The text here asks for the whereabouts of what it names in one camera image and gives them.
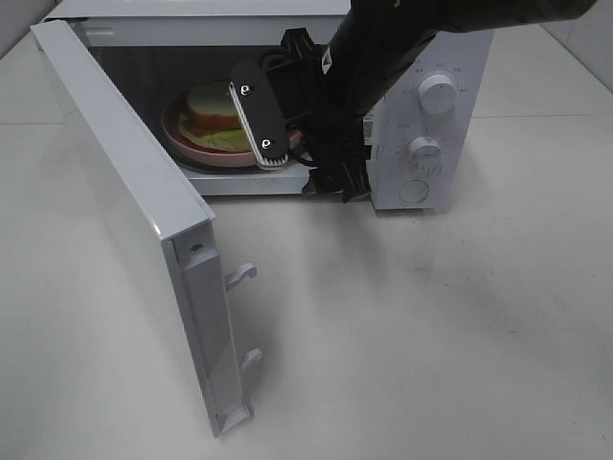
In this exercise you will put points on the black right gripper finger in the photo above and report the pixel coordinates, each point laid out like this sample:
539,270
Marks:
299,47
348,178

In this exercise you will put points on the white microwave knob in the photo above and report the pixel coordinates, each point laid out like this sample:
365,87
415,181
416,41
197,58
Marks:
425,150
437,93

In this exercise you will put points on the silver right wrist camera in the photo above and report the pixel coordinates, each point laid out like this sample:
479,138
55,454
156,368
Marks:
259,115

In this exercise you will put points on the white bread sandwich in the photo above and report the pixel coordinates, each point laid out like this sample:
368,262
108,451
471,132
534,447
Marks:
209,119

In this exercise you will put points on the white microwave door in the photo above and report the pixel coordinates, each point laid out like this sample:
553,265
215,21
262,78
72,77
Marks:
160,225

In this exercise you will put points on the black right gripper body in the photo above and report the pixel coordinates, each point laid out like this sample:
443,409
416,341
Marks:
330,134

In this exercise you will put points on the pink round plate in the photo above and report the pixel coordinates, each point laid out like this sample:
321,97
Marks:
174,116

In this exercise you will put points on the round white door release button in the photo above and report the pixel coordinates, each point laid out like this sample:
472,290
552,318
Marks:
414,191

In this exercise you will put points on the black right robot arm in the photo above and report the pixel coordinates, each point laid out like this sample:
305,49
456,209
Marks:
407,38

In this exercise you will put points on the glass microwave turntable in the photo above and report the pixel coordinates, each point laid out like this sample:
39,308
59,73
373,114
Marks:
210,158

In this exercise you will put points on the white microwave oven body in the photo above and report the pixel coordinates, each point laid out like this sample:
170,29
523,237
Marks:
126,64

